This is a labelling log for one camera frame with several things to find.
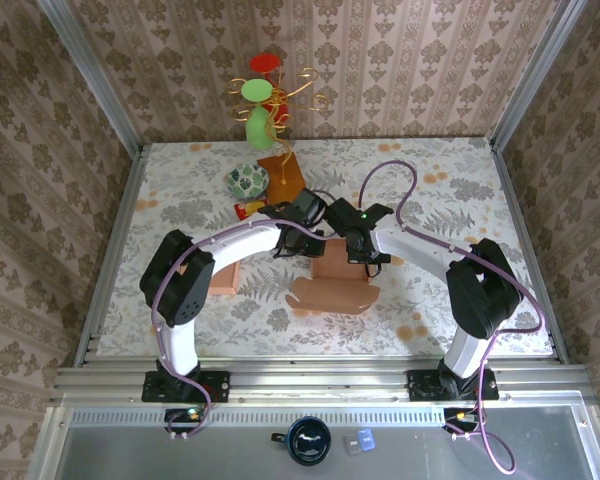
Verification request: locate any red snack packet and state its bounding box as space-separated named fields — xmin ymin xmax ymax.
xmin=234 ymin=198 xmax=269 ymax=223

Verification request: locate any leaf pattern bowl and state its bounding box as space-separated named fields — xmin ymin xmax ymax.
xmin=227 ymin=163 xmax=270 ymax=199

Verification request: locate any green plastic goblet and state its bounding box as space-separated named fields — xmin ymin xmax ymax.
xmin=241 ymin=78 xmax=276 ymax=151

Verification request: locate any floral tablecloth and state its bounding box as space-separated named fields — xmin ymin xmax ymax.
xmin=97 ymin=137 xmax=554 ymax=359

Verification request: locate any red plastic goblet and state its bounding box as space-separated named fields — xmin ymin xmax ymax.
xmin=248 ymin=52 xmax=291 ymax=136

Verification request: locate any small controller board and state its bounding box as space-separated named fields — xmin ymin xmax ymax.
xmin=443 ymin=407 xmax=486 ymax=431
xmin=164 ymin=407 xmax=206 ymax=434

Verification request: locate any dark blue mug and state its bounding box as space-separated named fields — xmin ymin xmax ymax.
xmin=271 ymin=417 xmax=334 ymax=467

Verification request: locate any steel shelf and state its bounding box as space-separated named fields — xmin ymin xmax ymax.
xmin=27 ymin=404 xmax=600 ymax=480

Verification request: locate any gold wire rack wooden base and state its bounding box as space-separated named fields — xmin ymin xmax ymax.
xmin=224 ymin=67 xmax=331 ymax=209

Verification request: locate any aluminium frame rail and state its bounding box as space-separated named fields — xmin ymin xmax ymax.
xmin=49 ymin=357 xmax=594 ymax=409

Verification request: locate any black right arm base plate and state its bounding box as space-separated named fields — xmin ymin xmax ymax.
xmin=407 ymin=368 xmax=500 ymax=402

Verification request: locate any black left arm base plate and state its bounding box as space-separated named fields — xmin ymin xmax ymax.
xmin=141 ymin=370 xmax=231 ymax=404

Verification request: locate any aluminium frame post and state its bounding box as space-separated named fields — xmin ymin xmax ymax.
xmin=489 ymin=0 xmax=589 ymax=151
xmin=37 ymin=0 xmax=146 ymax=159

